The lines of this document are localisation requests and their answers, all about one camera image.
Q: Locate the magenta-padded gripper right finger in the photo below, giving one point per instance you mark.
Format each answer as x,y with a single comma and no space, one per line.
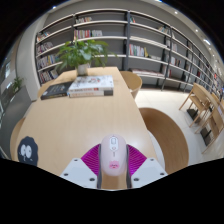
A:
148,170

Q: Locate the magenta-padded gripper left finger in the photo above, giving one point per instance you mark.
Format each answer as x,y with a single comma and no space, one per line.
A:
77,170

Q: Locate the pink white computer mouse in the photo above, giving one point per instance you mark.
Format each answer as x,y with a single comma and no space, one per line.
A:
113,156

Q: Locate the dark cartoon-eyed mouse pad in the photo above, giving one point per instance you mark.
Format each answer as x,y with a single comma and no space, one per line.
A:
28,151

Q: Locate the thin white book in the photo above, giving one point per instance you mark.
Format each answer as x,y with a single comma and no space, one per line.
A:
90,94

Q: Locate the black book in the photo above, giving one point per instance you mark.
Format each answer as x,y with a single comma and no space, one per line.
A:
56,90

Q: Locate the wooden tables and chairs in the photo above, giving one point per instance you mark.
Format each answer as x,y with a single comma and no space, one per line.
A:
205,106

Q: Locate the thick white book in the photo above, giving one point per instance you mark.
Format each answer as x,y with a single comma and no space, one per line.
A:
91,82

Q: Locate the small green floor plant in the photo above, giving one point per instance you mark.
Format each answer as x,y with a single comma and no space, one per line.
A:
17,85

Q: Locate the green potted plant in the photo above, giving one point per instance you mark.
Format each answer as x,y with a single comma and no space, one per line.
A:
81,53

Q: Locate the grey bookshelf unit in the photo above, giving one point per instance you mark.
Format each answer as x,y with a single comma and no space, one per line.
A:
146,43

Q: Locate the ceiling lights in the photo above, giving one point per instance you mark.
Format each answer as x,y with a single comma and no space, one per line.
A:
206,41

